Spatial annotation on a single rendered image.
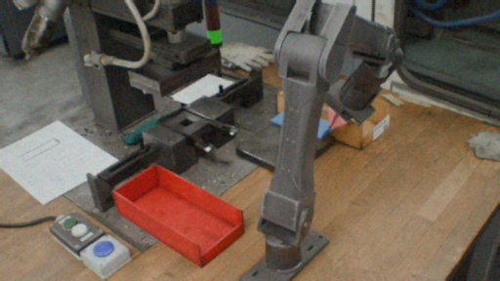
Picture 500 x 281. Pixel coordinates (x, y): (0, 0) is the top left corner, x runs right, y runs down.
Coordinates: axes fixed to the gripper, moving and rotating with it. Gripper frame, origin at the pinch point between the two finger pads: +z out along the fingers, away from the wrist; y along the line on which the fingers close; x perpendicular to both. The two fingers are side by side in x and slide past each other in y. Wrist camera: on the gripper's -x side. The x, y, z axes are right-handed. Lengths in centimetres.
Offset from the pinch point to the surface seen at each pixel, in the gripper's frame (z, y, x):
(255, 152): 12.1, 8.8, 10.5
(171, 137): 13.0, 23.4, 23.1
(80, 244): 16, 16, 54
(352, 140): 4.4, -4.9, -5.7
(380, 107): 0.5, -4.2, -17.1
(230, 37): 46, 56, -50
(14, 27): 217, 244, -88
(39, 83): 219, 192, -74
